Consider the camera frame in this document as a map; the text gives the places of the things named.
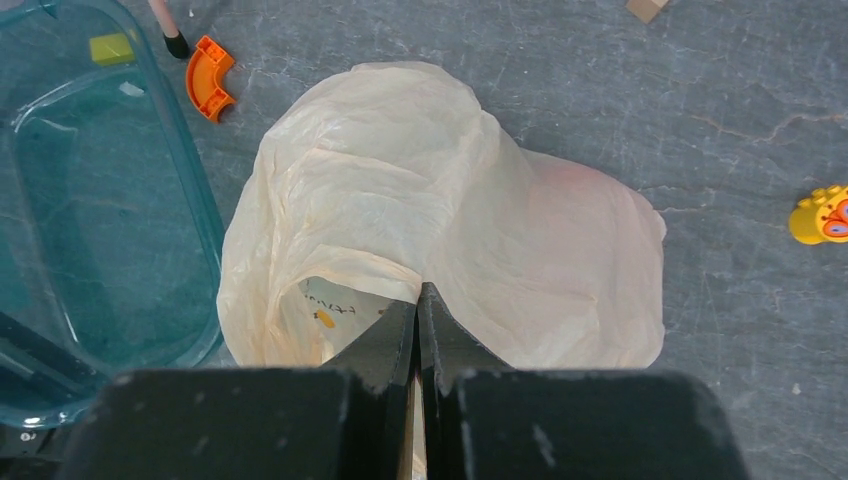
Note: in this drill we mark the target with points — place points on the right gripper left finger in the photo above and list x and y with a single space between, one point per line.
378 414

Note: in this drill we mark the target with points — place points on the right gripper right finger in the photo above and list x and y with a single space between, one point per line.
446 350

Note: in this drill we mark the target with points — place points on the translucent cream plastic bag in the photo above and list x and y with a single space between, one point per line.
391 176

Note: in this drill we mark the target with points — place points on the teal plastic tray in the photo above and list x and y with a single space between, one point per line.
110 235

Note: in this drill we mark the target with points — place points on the orange curved toy block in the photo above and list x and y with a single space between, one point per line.
204 78

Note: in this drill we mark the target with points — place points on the small wooden cube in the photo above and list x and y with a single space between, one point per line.
646 10

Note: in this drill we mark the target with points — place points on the yellow butterfly toy block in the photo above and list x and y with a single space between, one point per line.
821 217

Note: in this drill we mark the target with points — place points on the yellow green block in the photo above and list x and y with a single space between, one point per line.
111 49

